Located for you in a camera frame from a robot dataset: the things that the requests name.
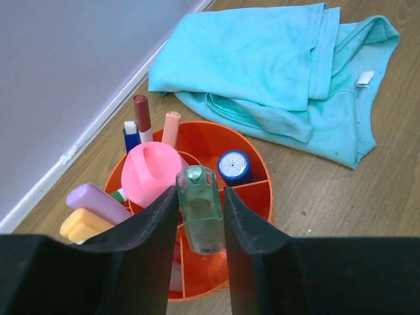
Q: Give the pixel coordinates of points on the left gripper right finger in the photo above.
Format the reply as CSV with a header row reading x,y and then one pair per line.
x,y
271,272

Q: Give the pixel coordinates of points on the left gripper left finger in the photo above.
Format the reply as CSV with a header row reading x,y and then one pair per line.
x,y
124,270

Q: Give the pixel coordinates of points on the orange cap highlighter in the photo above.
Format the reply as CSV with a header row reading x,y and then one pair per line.
x,y
82,224

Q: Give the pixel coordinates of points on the green cap white marker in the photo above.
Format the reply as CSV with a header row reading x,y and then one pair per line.
x,y
119,195

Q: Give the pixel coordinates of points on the small green correction bottle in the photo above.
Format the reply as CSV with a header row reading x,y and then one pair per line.
x,y
200,205

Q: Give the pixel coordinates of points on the blue cap white marker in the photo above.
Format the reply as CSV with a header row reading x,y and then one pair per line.
x,y
131,136

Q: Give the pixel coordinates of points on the pink cap white marker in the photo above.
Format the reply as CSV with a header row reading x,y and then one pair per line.
x,y
171,129

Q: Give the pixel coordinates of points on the dark red cap marker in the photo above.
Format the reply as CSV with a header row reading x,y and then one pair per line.
x,y
142,115

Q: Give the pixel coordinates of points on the orange divided round container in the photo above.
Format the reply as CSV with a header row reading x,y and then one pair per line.
x,y
203,143

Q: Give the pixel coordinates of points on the teal folded cloth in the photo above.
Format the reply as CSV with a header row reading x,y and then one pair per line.
x,y
292,75

